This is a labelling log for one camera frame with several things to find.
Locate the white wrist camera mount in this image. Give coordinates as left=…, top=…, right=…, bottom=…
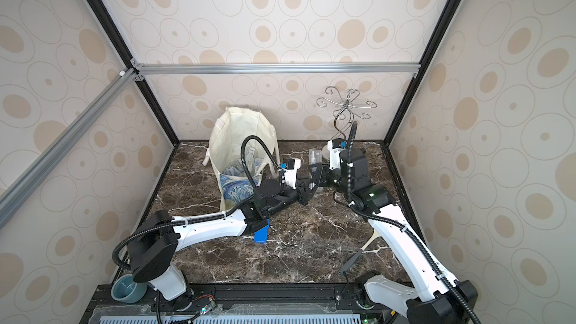
left=327, top=138, right=347, bottom=170
left=280, top=158, right=302, bottom=190

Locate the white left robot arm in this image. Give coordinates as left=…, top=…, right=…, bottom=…
left=113, top=178, right=319, bottom=301

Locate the chrome jewelry stand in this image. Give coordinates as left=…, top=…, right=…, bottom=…
left=316, top=85, right=378, bottom=140

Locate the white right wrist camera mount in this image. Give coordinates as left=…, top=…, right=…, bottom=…
left=327, top=138, right=347, bottom=170

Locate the aluminium frame rail back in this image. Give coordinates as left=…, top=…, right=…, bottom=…
left=136, top=62, right=421, bottom=75

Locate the black corner frame post right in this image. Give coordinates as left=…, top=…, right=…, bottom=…
left=383, top=0, right=462, bottom=148

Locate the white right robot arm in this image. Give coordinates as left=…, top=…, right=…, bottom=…
left=318, top=147, right=480, bottom=323

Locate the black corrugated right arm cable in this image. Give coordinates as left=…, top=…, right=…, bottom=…
left=332, top=120, right=482, bottom=324

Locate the black corner frame post left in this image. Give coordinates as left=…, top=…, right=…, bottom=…
left=86, top=0, right=180, bottom=147

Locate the white spatula black handle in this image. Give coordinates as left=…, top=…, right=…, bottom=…
left=339, top=229, right=381, bottom=275

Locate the black corner frame post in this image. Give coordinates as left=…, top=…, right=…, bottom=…
left=86, top=0, right=180, bottom=147
left=383, top=0, right=462, bottom=148

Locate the aluminium frame rail left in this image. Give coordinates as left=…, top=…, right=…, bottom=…
left=1, top=67, right=136, bottom=227

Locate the clear slim case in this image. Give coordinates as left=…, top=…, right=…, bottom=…
left=308, top=148, right=323, bottom=167

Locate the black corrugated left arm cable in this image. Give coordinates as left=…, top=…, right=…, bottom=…
left=111, top=134, right=284, bottom=271

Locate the grey green bowl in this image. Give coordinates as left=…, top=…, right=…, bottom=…
left=111, top=274, right=148, bottom=304

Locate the blue compass case front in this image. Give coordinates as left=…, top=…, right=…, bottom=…
left=253, top=223, right=269, bottom=244

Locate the Starry Night canvas tote bag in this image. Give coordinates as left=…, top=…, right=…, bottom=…
left=202, top=107, right=280, bottom=210

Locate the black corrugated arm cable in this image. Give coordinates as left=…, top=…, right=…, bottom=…
left=332, top=120, right=482, bottom=324
left=111, top=134, right=284, bottom=271

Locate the aluminium frame rail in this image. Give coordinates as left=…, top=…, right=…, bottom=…
left=136, top=62, right=421, bottom=75
left=1, top=67, right=136, bottom=227

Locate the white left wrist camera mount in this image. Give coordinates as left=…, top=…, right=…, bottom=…
left=280, top=158, right=302, bottom=190

